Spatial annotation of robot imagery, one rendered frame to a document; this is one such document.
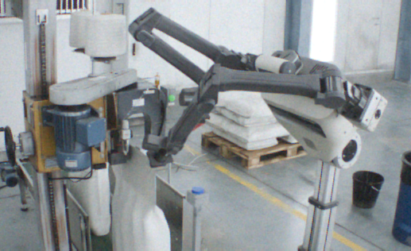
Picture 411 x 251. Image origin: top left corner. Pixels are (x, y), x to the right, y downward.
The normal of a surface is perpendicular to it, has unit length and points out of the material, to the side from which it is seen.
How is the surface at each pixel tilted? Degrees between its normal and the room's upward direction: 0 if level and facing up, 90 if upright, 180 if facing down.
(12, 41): 90
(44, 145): 90
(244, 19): 90
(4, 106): 90
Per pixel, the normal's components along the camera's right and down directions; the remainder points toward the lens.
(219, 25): 0.54, 0.27
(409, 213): -0.81, 0.19
